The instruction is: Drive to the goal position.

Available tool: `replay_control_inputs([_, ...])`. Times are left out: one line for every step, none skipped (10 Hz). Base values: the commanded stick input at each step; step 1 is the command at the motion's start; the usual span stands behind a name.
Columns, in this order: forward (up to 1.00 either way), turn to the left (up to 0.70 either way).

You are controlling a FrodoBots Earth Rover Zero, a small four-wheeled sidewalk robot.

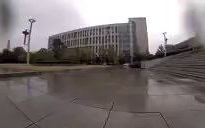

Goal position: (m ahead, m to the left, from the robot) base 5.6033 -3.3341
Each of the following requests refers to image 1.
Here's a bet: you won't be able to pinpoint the pale curved building with tower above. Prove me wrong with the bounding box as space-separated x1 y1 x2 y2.
47 17 150 65

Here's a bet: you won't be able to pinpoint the wet grey paved plaza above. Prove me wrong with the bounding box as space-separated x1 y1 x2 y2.
0 64 205 128

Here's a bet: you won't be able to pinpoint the grass strip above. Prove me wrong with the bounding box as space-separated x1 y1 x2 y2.
0 63 106 75

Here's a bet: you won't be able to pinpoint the row of green trees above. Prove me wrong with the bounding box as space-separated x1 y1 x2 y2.
0 38 138 66

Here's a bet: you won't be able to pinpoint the thin lamp pole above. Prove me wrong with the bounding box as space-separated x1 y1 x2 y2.
161 31 169 57

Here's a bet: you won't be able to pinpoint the tall grey lamp pole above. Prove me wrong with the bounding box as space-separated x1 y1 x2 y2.
25 18 37 66

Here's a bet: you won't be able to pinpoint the pole with red top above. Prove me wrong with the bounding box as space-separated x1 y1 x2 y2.
21 28 30 46

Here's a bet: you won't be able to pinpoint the grey low building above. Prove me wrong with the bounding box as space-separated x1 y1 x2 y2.
165 34 205 54

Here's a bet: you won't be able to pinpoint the wide grey stone steps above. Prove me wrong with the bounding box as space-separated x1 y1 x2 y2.
149 46 205 84

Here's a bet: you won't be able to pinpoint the pale low wall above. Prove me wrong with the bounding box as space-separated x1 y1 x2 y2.
139 57 166 70

